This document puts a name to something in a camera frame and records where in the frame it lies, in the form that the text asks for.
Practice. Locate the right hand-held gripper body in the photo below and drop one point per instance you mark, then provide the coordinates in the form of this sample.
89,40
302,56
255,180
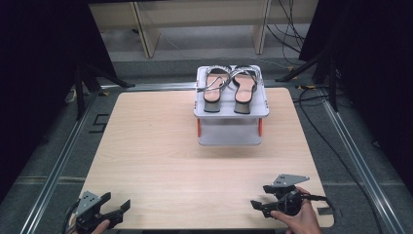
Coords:
287,200

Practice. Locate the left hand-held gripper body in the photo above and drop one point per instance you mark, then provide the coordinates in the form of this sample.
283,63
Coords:
85,209

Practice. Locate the white shoe rack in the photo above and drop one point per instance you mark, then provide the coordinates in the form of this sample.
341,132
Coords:
230,126

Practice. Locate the black rhinestone heeled sandal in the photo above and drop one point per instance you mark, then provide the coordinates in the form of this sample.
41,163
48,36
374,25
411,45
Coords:
214,89
245,89

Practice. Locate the person's left hand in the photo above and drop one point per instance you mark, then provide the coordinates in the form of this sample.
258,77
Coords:
99,227

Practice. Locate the person's right hand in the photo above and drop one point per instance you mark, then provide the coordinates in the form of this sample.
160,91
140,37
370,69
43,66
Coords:
298,221

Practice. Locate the black tripod stand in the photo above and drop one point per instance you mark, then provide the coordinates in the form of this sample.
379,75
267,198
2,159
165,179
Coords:
87,81
324,71

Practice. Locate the dark curtain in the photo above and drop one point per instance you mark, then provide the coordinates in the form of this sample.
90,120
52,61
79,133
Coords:
373,65
39,81

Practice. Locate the beige wooden furniture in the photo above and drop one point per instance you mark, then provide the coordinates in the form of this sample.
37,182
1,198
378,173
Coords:
201,13

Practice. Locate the metal floor rail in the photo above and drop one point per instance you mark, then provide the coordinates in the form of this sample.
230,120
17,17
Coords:
152,86
363,162
55,169

